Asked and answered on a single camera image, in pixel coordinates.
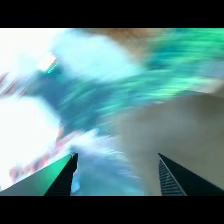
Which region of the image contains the beige garment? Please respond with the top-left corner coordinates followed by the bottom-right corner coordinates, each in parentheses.
top-left (109, 89), bottom-right (224, 197)

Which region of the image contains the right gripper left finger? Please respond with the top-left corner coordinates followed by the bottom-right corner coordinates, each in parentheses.
top-left (0, 152), bottom-right (79, 197)

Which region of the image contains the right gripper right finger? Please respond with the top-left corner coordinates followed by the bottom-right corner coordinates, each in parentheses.
top-left (157, 152), bottom-right (224, 197)

